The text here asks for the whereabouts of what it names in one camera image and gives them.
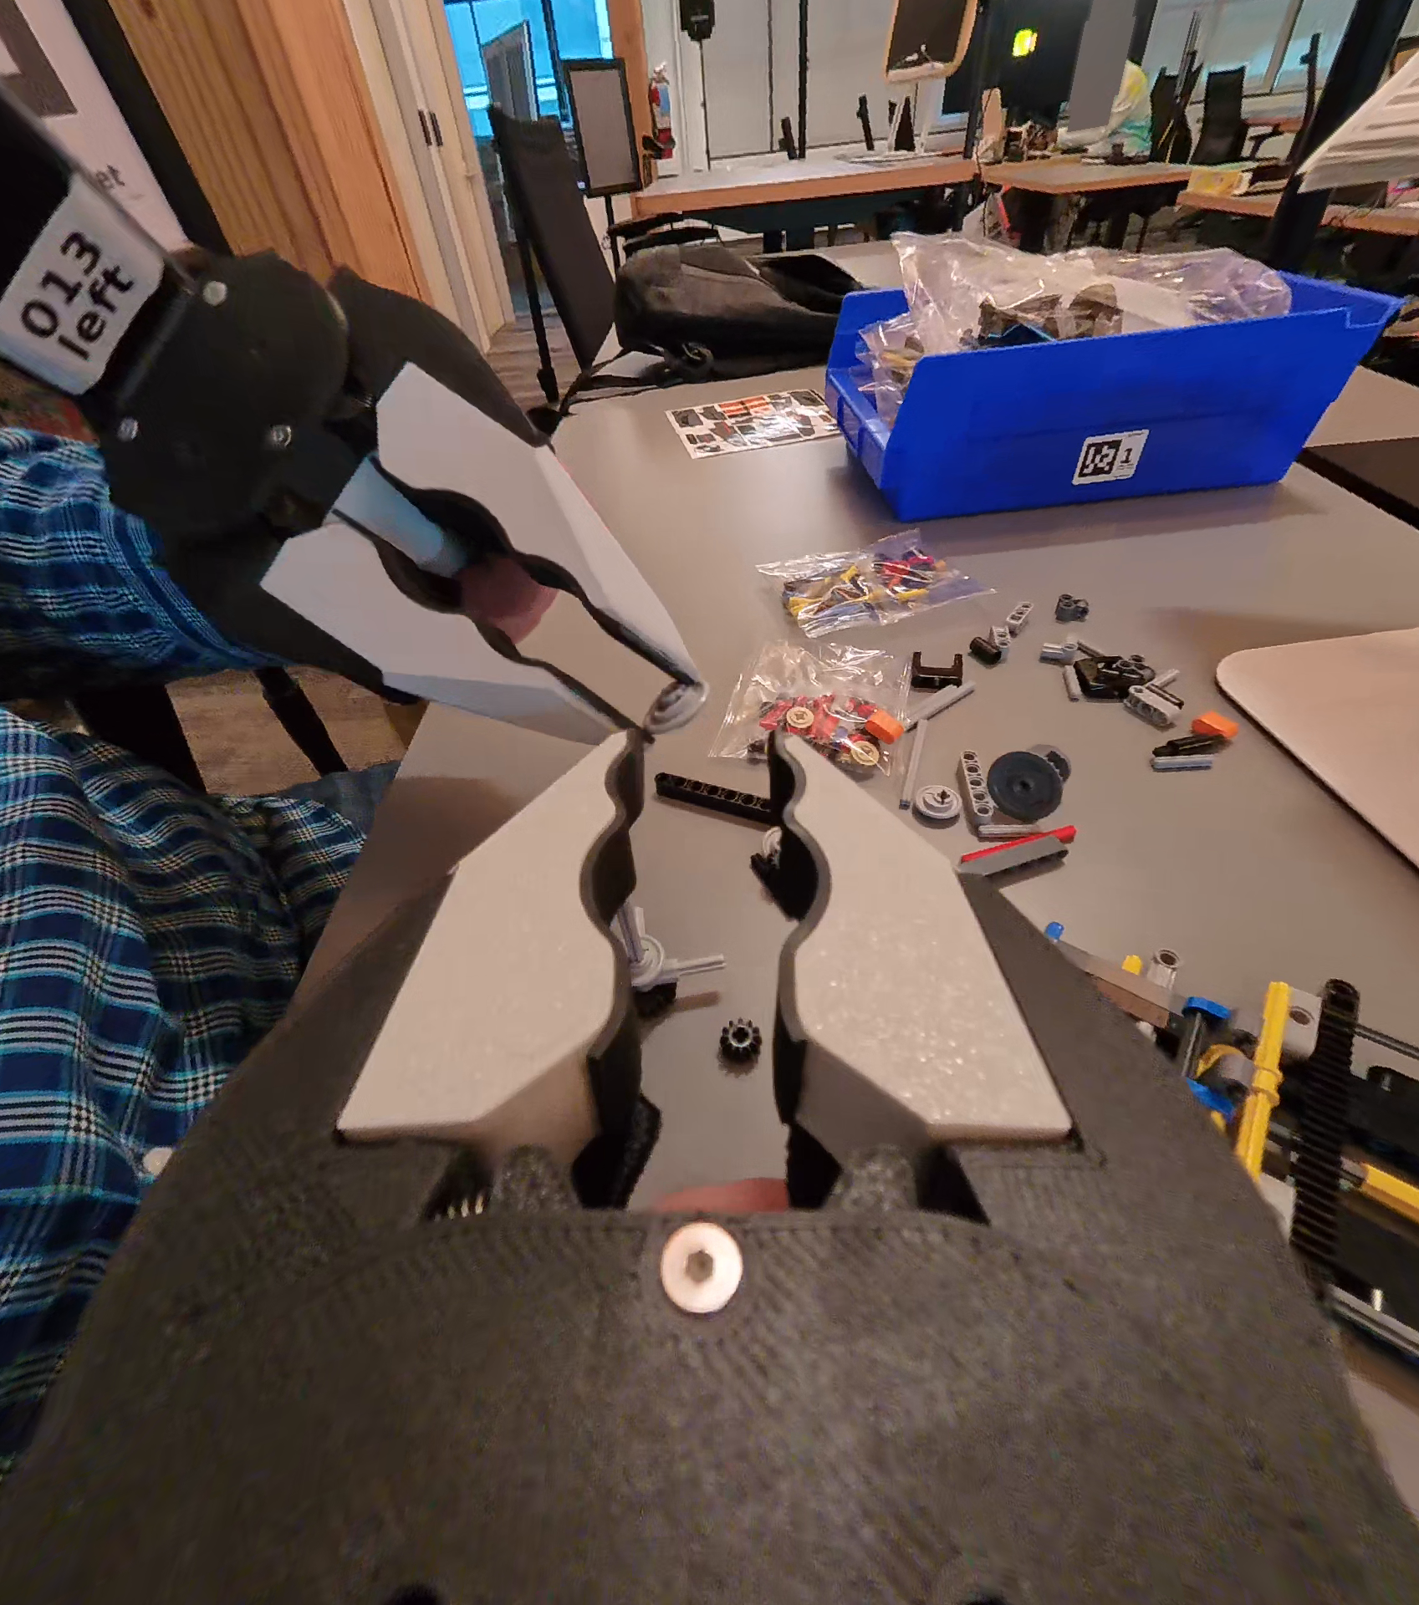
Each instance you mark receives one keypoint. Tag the black monitor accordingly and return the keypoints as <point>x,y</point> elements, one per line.
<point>1016,76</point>

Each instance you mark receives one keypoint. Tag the framed marker sign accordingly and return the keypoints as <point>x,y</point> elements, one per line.
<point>93,126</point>

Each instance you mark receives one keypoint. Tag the small black toy gear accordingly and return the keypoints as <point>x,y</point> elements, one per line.
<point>736,1042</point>

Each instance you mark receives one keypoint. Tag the dark grey toy connector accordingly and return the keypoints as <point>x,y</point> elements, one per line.
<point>1071,609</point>

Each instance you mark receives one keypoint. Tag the red fire extinguisher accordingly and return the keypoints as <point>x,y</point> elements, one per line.
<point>661,119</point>

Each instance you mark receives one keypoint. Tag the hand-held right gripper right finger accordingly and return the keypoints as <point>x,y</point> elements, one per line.
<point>910,1004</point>

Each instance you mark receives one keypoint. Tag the black toy wheel disc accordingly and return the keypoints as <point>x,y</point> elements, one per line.
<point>1026,785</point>

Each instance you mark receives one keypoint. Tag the display panel on stand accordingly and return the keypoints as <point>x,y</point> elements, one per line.
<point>602,126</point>

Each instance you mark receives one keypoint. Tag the short grey toy axle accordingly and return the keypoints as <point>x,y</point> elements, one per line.
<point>1009,830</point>

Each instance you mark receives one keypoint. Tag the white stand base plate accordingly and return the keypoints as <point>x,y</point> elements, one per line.
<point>1349,728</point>

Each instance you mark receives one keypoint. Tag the clear bags of toy parts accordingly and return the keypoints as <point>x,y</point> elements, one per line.
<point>1034,283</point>

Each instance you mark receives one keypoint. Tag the wooden work table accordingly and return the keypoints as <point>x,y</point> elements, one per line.
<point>785,183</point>

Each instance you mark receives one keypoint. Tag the toy car chassis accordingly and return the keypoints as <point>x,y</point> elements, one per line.
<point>1385,1129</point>

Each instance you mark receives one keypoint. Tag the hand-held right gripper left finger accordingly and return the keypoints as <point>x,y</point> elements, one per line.
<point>495,979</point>

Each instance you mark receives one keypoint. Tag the sticker sheet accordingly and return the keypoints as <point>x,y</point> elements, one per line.
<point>753,424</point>

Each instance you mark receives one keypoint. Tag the grey toy axle with gear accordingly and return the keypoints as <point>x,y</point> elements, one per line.
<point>659,964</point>

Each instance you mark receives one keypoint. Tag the clear bag red tan parts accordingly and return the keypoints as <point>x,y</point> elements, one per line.
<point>828,714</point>

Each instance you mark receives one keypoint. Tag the person's left forearm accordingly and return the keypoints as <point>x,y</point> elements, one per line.
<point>32,564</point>

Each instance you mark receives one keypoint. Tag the person's plaid shirt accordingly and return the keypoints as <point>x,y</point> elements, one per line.
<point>57,1004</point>

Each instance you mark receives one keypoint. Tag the black chair frame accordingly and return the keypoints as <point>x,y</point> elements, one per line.
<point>294,728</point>

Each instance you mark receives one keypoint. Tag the light grey holed toy beam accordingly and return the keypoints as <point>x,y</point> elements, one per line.
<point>975,790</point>

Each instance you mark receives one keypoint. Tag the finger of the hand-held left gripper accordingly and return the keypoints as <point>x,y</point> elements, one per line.
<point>408,628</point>
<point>508,477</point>

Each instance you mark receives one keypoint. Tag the black toy bracket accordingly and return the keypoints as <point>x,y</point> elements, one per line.
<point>935,678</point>

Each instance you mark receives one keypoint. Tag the wood-framed dark panel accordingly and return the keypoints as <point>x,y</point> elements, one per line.
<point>928,37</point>

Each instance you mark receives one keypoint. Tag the black holed toy beam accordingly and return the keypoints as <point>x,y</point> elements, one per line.
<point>709,795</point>

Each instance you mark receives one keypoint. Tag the light grey toy connector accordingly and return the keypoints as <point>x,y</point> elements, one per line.
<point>1154,703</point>
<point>1057,653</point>
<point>1016,619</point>

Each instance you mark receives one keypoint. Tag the black chair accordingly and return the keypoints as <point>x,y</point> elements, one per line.
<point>559,251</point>

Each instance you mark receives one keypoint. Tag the black backpack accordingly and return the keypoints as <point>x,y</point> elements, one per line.
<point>721,308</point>

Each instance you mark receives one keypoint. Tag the orange toy piece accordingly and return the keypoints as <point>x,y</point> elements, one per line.
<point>1215,724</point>

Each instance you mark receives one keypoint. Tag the black pole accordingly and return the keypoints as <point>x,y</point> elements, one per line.
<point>1335,138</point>

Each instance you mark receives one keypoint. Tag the cluster of small dark parts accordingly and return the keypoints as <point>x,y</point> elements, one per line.
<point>1109,674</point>

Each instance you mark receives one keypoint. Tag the red toy axle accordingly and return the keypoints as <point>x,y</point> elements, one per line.
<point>1034,838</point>

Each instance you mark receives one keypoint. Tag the person's left hand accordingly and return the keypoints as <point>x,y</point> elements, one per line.
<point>505,604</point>

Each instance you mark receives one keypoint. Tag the dark grey flat toy beam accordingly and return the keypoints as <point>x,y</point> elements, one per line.
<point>1016,860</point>

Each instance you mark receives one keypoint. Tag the clear bag yellow blue parts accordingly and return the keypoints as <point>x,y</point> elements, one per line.
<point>872,579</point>

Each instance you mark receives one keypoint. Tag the grey wheel with black gear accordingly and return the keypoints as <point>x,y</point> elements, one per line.
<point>763,865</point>

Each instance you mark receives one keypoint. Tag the blue plastic bin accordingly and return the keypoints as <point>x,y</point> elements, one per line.
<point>1034,414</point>

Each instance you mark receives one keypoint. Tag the long grey toy axle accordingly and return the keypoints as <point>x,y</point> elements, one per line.
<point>940,703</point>
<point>910,765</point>

